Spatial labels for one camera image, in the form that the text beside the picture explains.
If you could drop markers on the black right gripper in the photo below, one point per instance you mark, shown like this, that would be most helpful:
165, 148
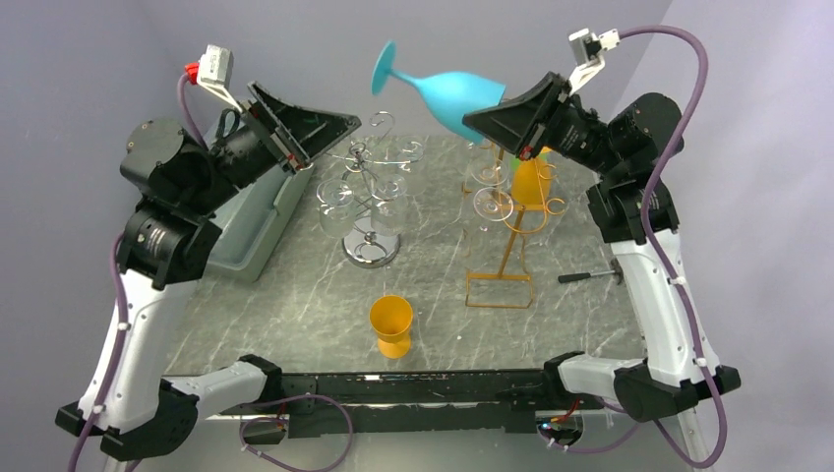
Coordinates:
522, 122

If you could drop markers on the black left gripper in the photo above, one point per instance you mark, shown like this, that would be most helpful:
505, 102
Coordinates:
292, 136

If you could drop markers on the orange plastic wine glass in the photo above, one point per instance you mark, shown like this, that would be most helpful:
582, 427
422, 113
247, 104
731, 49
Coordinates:
391, 318
530, 184

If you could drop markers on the blue plastic wine glass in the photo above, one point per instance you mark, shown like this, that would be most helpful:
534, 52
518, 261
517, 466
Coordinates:
448, 96

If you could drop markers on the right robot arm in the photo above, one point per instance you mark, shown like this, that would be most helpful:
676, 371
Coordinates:
639, 222

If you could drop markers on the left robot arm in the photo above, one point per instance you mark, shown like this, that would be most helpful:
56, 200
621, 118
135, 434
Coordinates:
158, 260

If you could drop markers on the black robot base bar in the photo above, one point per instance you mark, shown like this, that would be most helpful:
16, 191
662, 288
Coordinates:
513, 401

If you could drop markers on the clear wine glass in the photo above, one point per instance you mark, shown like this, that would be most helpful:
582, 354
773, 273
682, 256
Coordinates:
487, 171
491, 206

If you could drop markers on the translucent green storage box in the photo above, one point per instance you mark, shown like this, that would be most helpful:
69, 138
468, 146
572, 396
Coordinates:
253, 222

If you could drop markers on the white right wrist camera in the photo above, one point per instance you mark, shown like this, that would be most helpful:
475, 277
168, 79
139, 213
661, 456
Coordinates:
588, 49

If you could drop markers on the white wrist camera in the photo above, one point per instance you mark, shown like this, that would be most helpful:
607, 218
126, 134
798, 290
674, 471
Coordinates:
588, 49
212, 72

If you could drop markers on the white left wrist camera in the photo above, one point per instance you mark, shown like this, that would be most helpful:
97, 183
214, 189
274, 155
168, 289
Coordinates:
212, 72

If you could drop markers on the chrome wire glass rack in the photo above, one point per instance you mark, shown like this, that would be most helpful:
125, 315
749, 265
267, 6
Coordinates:
364, 207

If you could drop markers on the gold wire glass rack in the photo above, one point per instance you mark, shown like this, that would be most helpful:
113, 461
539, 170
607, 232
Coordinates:
494, 261

